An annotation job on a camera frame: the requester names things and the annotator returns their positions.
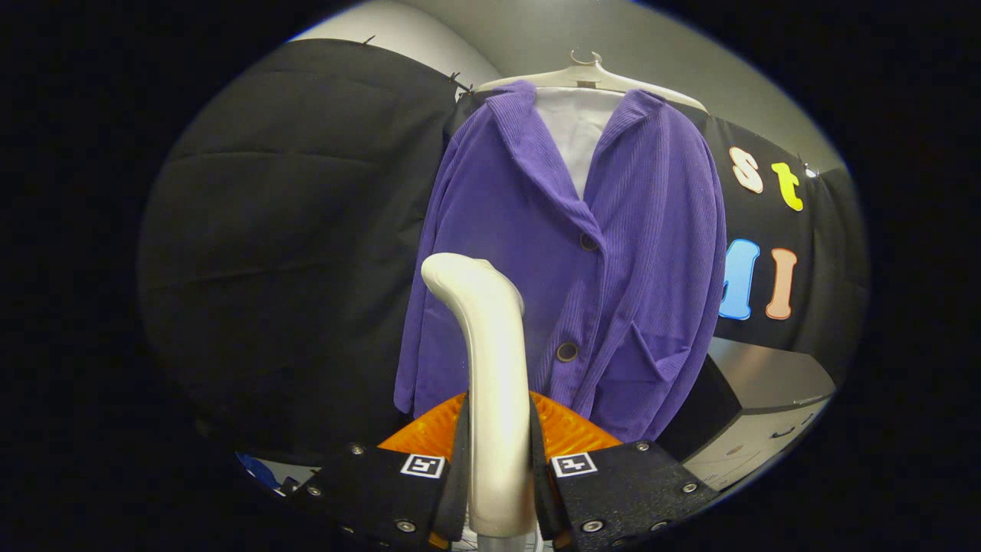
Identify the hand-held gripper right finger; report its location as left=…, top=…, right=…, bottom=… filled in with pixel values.
left=529, top=391, right=721, bottom=552

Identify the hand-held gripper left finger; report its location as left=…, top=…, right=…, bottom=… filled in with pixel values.
left=307, top=393, right=470, bottom=552

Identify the white garment steamer head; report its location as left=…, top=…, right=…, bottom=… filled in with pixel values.
left=421, top=252, right=537, bottom=539

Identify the purple corduroy jacket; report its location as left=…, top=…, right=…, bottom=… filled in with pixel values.
left=393, top=80, right=727, bottom=443

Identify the cream plastic clothes hanger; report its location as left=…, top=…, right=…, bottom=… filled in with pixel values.
left=475, top=50, right=708, bottom=113

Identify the blue object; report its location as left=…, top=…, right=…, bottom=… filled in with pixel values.
left=236, top=452, right=284, bottom=491

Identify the grey drawer cabinet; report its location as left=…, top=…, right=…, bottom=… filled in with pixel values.
left=659, top=337, right=836, bottom=491

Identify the white hanging ironing pad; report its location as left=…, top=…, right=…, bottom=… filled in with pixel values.
left=534, top=86, right=625, bottom=200

